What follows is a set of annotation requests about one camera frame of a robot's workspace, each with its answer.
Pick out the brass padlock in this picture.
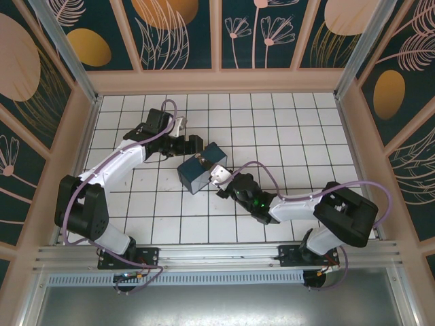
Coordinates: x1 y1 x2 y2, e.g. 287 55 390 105
194 153 213 170

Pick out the grey slotted cable tray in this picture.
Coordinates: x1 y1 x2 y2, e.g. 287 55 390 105
47 270 307 287

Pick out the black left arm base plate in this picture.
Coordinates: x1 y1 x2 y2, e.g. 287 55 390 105
97 247 161 271

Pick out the aluminium mounting rail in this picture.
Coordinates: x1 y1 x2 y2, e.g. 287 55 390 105
32 239 406 273

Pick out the blue box with painting print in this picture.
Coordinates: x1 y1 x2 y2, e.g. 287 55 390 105
177 142 228 196

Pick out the grey slotted side strip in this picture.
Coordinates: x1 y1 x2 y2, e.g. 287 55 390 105
50 96 103 247

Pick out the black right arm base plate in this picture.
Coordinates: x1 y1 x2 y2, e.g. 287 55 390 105
277 244 341 270

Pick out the grey metal sheet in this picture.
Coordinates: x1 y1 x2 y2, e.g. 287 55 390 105
19 271 419 326

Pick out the aluminium frame post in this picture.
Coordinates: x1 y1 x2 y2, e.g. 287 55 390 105
29 0 103 110
334 0 392 100

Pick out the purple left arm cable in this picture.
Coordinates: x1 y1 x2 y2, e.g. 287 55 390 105
54 99 180 295

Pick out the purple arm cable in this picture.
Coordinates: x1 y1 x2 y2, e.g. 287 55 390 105
54 99 180 295
212 160 392 292

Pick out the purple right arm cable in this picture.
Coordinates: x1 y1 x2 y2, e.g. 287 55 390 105
212 160 392 292

